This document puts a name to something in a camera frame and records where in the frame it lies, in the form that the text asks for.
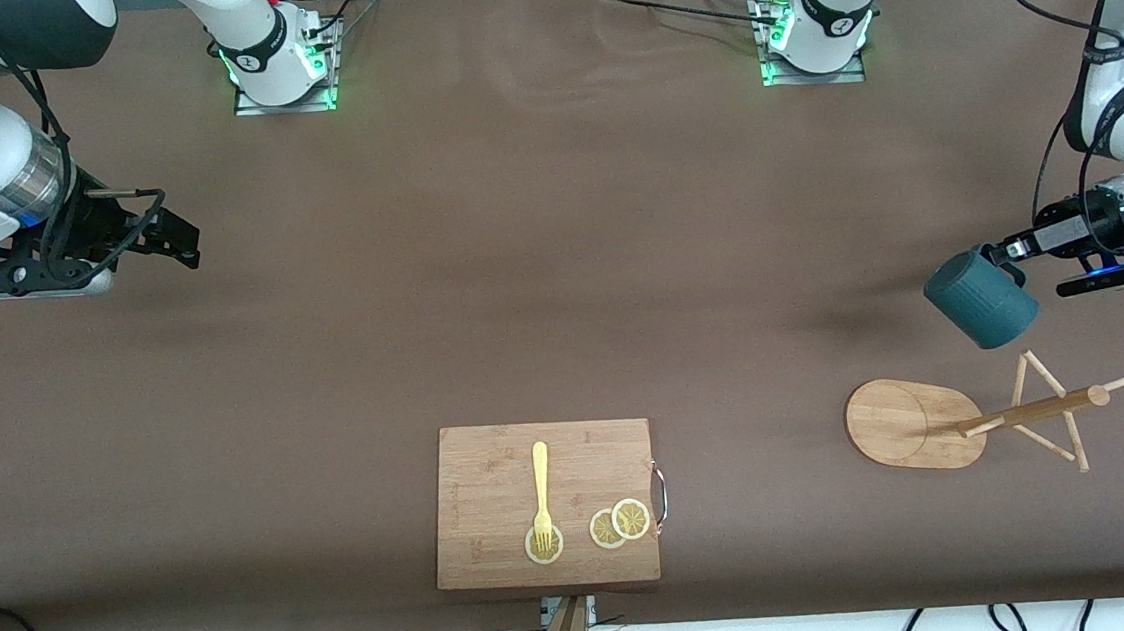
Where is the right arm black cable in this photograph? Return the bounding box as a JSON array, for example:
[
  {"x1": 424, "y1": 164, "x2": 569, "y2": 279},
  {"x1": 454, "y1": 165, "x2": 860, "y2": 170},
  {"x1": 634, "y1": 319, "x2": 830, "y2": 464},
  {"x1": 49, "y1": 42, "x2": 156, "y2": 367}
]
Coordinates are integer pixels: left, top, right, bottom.
[{"x1": 0, "y1": 0, "x2": 173, "y2": 292}]

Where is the lemon slice under fork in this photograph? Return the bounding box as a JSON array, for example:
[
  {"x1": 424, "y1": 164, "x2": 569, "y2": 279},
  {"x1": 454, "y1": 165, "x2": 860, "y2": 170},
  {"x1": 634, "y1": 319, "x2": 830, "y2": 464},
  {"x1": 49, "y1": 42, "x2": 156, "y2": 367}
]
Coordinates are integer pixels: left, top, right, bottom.
[{"x1": 523, "y1": 522, "x2": 566, "y2": 567}]

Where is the teal cup yellow inside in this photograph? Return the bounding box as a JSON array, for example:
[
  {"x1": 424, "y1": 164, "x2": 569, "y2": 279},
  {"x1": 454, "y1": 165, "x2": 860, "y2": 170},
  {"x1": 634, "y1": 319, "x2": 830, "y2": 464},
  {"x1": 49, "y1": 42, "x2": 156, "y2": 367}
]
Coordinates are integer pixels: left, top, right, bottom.
[{"x1": 920, "y1": 240, "x2": 1043, "y2": 355}]

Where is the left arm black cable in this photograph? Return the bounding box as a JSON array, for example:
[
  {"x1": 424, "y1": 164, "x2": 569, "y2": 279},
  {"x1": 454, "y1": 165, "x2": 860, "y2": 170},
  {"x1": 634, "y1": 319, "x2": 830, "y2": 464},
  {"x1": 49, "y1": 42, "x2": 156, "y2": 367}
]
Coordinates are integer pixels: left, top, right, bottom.
[{"x1": 984, "y1": 0, "x2": 1124, "y2": 264}]

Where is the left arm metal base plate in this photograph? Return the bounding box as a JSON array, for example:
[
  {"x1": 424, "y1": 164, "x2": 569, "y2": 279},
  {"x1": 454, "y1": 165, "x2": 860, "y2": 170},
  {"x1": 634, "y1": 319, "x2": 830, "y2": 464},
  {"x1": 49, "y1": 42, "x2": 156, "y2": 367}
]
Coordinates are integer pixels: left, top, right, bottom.
[{"x1": 755, "y1": 0, "x2": 868, "y2": 90}]

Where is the brown table cover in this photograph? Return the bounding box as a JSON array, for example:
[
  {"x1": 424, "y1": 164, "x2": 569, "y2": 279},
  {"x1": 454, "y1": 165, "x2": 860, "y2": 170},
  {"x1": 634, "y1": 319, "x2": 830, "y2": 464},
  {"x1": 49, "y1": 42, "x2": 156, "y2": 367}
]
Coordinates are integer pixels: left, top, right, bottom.
[{"x1": 0, "y1": 0, "x2": 1124, "y2": 631}]

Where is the wooden cutting board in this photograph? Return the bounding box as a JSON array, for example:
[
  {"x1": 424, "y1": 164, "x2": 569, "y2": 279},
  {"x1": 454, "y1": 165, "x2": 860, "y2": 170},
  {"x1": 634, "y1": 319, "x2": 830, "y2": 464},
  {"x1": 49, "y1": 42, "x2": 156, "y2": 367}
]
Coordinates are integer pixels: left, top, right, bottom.
[{"x1": 425, "y1": 410, "x2": 674, "y2": 598}]

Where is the black cable on table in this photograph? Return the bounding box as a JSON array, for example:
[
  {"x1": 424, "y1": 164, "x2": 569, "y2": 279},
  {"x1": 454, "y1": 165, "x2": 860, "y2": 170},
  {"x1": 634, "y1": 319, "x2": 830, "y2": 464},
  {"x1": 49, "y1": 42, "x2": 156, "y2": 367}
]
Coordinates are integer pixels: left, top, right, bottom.
[{"x1": 587, "y1": 0, "x2": 781, "y2": 38}]

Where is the wooden mug rack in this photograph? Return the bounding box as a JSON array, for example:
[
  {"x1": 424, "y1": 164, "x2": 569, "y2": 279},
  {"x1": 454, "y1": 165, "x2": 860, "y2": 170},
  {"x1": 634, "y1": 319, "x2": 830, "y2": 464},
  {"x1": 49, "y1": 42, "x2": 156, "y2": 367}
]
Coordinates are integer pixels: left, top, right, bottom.
[{"x1": 840, "y1": 342, "x2": 1124, "y2": 491}]

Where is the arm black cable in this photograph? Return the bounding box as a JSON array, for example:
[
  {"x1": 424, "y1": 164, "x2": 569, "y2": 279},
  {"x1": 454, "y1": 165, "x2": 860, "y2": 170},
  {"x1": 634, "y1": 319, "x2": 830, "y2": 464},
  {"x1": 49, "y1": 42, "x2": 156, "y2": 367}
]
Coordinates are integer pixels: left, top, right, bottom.
[
  {"x1": 984, "y1": 0, "x2": 1124, "y2": 264},
  {"x1": 0, "y1": 0, "x2": 173, "y2": 292}
]

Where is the yellow plastic fork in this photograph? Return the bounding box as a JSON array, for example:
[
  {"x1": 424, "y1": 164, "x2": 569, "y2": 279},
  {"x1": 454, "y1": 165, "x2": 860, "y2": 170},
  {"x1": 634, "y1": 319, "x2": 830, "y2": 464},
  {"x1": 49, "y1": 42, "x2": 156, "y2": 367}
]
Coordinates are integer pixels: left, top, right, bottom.
[{"x1": 527, "y1": 441, "x2": 558, "y2": 557}]

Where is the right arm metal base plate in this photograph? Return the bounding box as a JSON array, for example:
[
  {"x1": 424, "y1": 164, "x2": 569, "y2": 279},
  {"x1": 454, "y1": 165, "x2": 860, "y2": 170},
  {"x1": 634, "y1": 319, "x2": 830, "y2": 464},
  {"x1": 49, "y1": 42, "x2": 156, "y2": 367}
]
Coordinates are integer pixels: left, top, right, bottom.
[{"x1": 228, "y1": 12, "x2": 343, "y2": 119}]

